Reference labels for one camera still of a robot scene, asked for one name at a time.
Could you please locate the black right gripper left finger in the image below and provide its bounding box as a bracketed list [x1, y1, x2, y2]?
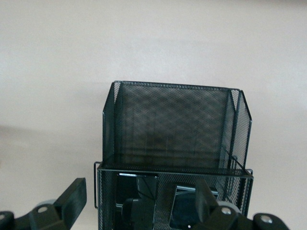
[0, 177, 87, 230]

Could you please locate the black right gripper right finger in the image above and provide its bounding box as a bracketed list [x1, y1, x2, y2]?
[191, 178, 288, 230]

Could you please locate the long black smartphone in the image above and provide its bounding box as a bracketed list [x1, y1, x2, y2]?
[116, 172, 159, 230]

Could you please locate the black wire mesh organizer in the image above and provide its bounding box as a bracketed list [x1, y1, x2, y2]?
[93, 80, 254, 230]

